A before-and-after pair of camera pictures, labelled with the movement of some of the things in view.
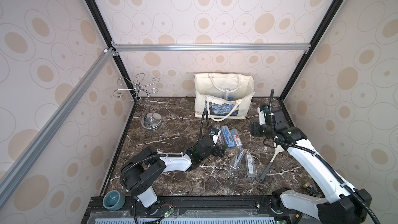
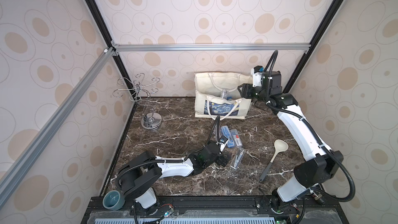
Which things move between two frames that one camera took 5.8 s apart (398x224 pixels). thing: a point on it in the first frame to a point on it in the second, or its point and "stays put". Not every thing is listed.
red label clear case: (236, 137) stays put
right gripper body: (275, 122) to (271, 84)
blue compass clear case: (227, 137) stays put
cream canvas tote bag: (224, 96) stays put
